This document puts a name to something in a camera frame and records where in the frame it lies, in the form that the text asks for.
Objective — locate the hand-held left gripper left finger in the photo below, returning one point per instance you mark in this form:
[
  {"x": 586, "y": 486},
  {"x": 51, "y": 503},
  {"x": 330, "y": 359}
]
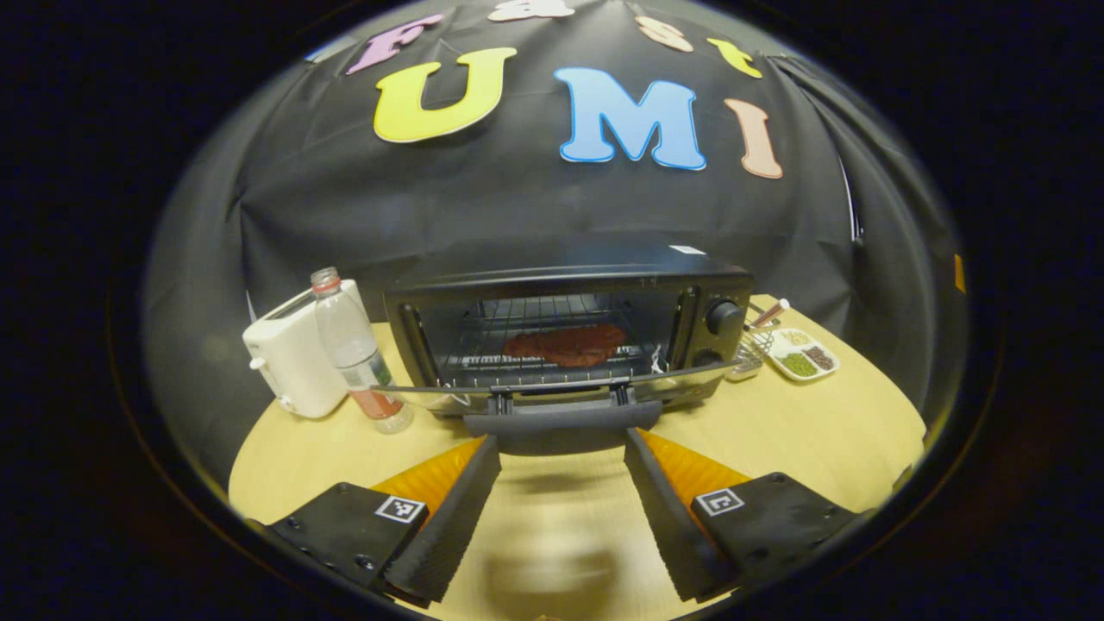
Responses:
[{"x": 444, "y": 535}]

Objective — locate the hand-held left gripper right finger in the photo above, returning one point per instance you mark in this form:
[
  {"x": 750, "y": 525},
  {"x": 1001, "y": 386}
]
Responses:
[{"x": 677, "y": 535}]

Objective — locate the red meat steak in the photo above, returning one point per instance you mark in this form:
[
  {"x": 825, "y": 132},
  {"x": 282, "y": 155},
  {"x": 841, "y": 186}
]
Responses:
[{"x": 565, "y": 345}]

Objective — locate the black electric oven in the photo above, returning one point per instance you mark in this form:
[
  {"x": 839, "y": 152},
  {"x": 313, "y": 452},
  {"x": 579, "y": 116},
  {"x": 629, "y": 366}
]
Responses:
[{"x": 561, "y": 263}]

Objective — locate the clear plastic water bottle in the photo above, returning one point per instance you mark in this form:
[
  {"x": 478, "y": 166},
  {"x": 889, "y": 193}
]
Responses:
[{"x": 354, "y": 354}]

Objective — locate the white divided dish with beans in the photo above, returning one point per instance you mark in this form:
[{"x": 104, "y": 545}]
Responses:
[{"x": 802, "y": 355}]

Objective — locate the white toaster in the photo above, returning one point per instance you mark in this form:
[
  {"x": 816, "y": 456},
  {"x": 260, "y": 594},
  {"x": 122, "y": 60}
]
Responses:
[{"x": 289, "y": 362}]

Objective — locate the striped paper tube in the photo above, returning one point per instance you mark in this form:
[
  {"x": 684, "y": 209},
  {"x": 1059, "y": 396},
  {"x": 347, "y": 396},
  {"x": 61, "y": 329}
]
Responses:
[{"x": 770, "y": 312}]

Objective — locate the black backdrop cloth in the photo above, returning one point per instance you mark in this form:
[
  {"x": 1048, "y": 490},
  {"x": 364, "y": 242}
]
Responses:
[{"x": 302, "y": 207}]

